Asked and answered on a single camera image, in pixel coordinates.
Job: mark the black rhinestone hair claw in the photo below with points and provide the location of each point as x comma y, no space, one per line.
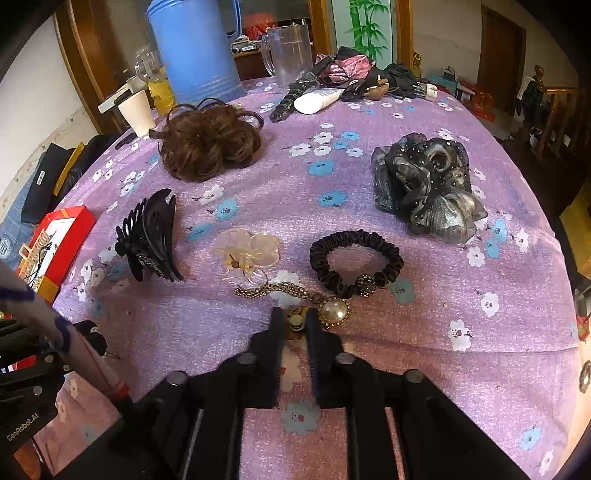
152,235

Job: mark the clear flower hair clip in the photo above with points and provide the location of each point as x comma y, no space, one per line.
249,251

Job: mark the black box with barcode label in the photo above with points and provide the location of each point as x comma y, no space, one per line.
44,180

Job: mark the red box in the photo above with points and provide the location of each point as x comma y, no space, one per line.
69,230

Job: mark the white cup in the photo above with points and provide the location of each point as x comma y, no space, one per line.
137,113

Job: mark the beige hair comb clip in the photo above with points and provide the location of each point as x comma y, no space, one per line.
34,251

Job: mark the wooden railing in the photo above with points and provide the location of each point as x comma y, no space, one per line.
558,120

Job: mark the blue plaid cloth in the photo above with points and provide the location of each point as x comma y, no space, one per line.
9,230

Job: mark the brown hair bun piece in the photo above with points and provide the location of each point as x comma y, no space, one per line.
207,143

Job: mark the white tube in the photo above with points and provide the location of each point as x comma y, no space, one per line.
316,101

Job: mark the black satin scrunchie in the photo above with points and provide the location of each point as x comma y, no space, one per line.
323,258

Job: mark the clear glass pitcher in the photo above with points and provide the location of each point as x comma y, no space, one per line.
288,55

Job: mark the black scissors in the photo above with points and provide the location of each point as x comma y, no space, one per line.
124,141

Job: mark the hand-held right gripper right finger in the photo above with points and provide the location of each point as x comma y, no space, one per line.
314,364

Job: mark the bamboo painting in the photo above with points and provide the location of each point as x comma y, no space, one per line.
362,27

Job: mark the blue thermos jug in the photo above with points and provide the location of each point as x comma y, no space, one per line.
198,50

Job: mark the glass jug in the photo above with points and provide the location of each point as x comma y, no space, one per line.
147,64

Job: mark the purple floral tablecloth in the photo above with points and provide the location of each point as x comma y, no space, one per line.
415,277

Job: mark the grey organza scrunchie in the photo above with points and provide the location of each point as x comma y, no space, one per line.
429,194

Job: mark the white tray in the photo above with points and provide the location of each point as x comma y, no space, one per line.
111,102

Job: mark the wooden door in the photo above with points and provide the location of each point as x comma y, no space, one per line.
501,50

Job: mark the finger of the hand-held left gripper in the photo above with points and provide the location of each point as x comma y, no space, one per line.
87,339
37,376

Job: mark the yellow jar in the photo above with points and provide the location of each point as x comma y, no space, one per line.
162,94

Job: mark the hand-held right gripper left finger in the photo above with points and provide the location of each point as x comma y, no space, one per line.
277,360

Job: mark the red gift boxes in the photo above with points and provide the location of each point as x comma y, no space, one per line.
480,99

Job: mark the black bag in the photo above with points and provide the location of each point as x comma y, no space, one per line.
94,152

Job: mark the yellow flat box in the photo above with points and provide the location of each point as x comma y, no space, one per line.
69,168

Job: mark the wooden door frame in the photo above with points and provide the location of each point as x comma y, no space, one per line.
78,60

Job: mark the small gold trinket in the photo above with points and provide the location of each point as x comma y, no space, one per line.
295,323

